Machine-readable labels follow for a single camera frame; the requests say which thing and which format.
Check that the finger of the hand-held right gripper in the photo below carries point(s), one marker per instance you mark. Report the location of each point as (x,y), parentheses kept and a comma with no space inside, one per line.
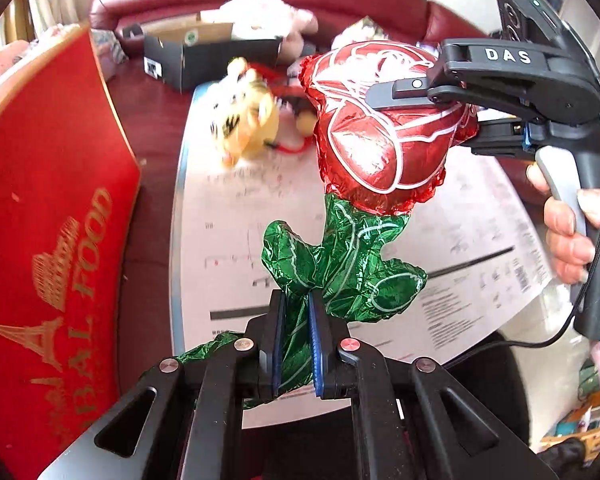
(500,140)
(410,91)

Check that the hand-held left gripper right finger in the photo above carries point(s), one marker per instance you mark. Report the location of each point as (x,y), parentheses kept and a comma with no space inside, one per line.
(316,345)

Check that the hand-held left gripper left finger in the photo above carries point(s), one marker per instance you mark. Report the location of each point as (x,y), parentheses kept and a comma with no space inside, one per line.
(278,340)

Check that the red foil rose balloon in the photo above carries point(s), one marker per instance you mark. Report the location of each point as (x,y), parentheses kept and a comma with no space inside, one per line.
(380,130)

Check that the person's right hand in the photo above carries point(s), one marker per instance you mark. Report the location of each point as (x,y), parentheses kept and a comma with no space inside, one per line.
(565,245)

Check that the pink plush toy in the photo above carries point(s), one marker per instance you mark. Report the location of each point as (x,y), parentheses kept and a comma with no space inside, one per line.
(290,25)

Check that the yellow tiger plush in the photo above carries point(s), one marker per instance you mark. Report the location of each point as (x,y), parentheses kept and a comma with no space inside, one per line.
(245,120)

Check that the black cardboard box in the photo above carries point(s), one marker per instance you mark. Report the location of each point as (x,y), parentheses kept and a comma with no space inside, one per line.
(200,67)

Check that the red gold printed box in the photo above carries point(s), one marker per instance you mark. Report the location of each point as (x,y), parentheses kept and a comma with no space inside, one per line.
(45,210)

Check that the colourful box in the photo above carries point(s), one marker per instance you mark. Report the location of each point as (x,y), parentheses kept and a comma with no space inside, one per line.
(580,425)

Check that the grey cloth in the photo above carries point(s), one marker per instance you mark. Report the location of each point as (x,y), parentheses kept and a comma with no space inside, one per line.
(107,52)

